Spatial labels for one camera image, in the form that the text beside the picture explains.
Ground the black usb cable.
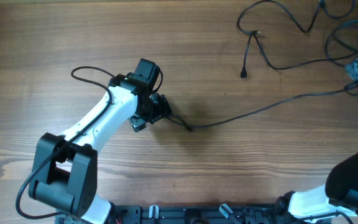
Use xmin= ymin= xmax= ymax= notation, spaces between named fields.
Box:
xmin=239 ymin=26 xmax=358 ymax=80
xmin=165 ymin=81 xmax=358 ymax=133
xmin=236 ymin=0 xmax=357 ymax=35

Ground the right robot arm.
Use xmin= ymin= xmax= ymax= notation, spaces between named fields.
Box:
xmin=270 ymin=58 xmax=358 ymax=223

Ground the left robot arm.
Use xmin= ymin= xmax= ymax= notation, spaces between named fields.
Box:
xmin=16 ymin=58 xmax=170 ymax=223

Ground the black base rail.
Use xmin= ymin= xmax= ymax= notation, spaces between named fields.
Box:
xmin=54 ymin=203 xmax=332 ymax=224

